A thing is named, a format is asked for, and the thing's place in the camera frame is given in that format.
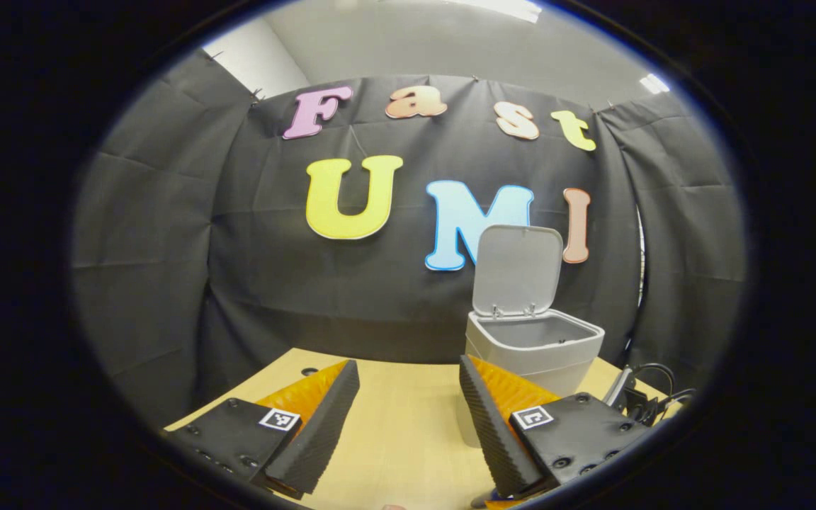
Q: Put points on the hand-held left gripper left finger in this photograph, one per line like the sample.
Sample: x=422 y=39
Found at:
x=326 y=428

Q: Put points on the long ceiling light panel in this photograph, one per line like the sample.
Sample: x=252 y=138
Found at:
x=507 y=7

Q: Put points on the white desktop garbage bin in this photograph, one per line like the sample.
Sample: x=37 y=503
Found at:
x=518 y=269

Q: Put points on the black backdrop cloth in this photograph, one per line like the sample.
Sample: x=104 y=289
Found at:
x=273 y=297

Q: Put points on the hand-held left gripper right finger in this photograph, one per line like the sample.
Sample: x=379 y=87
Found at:
x=493 y=432

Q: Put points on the small ceiling light panel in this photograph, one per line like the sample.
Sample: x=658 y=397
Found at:
x=654 y=83

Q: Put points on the wooden desktop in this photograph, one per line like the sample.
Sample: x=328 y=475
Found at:
x=401 y=425

